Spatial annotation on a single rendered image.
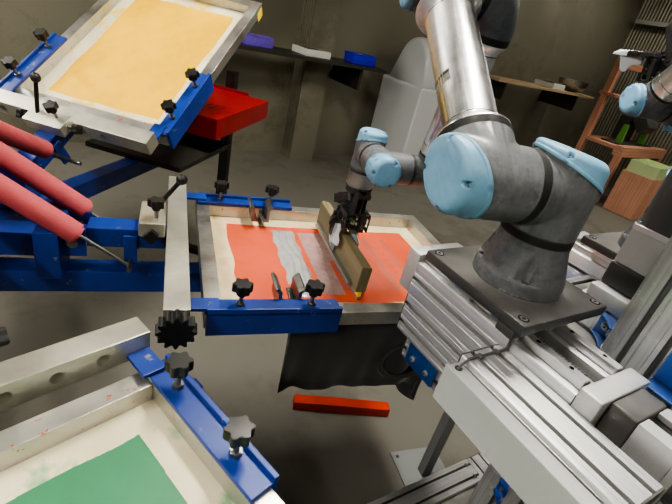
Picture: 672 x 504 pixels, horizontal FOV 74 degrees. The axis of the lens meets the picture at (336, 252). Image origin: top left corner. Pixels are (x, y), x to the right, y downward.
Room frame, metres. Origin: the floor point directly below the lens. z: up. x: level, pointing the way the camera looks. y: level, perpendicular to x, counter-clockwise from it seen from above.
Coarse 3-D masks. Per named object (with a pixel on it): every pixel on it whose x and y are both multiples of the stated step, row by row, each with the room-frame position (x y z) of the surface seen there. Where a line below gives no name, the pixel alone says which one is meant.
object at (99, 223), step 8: (88, 224) 0.88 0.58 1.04; (96, 224) 0.89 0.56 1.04; (104, 224) 0.90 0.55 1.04; (112, 224) 0.91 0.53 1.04; (120, 224) 0.92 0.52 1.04; (128, 224) 0.93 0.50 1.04; (136, 224) 0.94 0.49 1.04; (88, 232) 0.87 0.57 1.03; (96, 232) 0.88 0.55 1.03; (104, 232) 0.88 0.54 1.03; (112, 232) 0.89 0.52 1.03; (120, 232) 0.90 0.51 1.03; (128, 232) 0.90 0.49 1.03; (136, 232) 0.91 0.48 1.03; (96, 240) 0.88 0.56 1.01; (104, 240) 0.88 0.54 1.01; (112, 240) 0.89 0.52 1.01; (120, 240) 0.90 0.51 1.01; (144, 240) 0.92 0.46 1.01; (160, 240) 0.93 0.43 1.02; (160, 248) 0.93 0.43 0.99
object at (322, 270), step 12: (240, 264) 1.01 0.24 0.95; (252, 264) 1.03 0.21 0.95; (264, 264) 1.04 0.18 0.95; (276, 264) 1.06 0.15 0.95; (312, 264) 1.10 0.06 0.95; (324, 264) 1.12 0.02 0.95; (240, 276) 0.96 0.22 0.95; (252, 276) 0.97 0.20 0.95; (264, 276) 0.98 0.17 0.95; (312, 276) 1.04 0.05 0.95; (324, 276) 1.05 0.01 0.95; (336, 276) 1.07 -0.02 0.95; (264, 288) 0.93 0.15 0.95; (324, 288) 0.99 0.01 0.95; (336, 288) 1.01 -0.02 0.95; (348, 300) 0.97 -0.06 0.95; (360, 300) 0.98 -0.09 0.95; (372, 300) 0.99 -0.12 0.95; (384, 300) 1.01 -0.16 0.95; (396, 300) 1.02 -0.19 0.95
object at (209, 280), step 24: (240, 216) 1.29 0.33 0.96; (288, 216) 1.35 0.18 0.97; (312, 216) 1.38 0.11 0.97; (384, 216) 1.50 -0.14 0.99; (408, 216) 1.56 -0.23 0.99; (432, 240) 1.39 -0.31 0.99; (216, 264) 0.93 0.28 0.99; (216, 288) 0.83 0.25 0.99; (360, 312) 0.87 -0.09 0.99; (384, 312) 0.90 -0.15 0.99
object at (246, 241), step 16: (240, 224) 1.24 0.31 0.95; (240, 240) 1.14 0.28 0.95; (256, 240) 1.16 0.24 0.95; (272, 240) 1.19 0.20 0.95; (304, 240) 1.24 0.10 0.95; (320, 240) 1.26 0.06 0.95; (384, 240) 1.38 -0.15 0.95; (400, 240) 1.41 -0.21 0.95; (240, 256) 1.05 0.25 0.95; (256, 256) 1.07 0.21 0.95; (272, 256) 1.09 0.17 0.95; (304, 256) 1.14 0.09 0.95; (320, 256) 1.16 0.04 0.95; (400, 256) 1.29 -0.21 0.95
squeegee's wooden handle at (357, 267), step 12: (324, 204) 1.32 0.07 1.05; (324, 216) 1.29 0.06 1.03; (324, 228) 1.27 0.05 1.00; (348, 240) 1.11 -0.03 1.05; (336, 252) 1.14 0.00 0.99; (348, 252) 1.07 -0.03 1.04; (360, 252) 1.05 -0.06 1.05; (348, 264) 1.05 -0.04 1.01; (360, 264) 0.99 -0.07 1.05; (360, 276) 0.97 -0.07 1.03; (360, 288) 0.98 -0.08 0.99
